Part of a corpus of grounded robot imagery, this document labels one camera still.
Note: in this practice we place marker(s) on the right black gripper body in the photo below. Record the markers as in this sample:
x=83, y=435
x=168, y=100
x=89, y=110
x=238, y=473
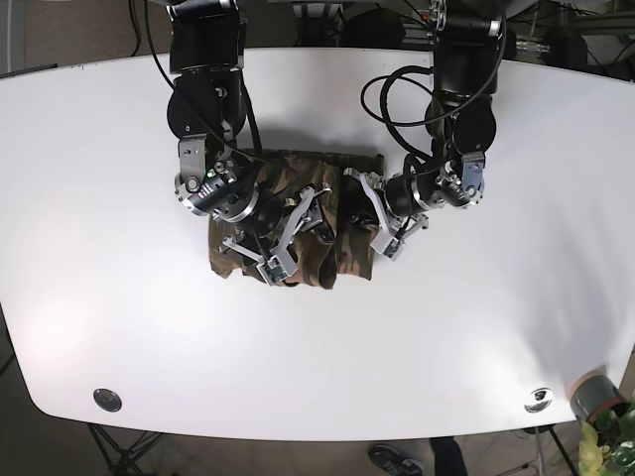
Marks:
x=265, y=238

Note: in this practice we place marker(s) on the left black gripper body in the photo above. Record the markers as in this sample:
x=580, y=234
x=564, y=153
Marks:
x=402, y=202

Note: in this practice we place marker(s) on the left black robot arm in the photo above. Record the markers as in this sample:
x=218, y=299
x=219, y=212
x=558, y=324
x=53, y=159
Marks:
x=469, y=39

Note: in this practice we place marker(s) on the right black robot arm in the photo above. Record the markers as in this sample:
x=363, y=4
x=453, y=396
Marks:
x=224, y=173

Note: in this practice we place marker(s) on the left silver table grommet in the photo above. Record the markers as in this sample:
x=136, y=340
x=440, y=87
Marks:
x=107, y=400

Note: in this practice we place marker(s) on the silver table grommet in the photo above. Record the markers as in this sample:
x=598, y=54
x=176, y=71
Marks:
x=107, y=400
x=538, y=400

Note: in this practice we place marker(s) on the right silver table grommet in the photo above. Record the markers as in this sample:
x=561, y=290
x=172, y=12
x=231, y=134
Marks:
x=538, y=400

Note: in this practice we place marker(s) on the grey plant pot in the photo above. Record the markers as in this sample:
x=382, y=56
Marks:
x=593, y=393

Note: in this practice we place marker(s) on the green potted plant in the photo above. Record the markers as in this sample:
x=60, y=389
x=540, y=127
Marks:
x=607, y=446

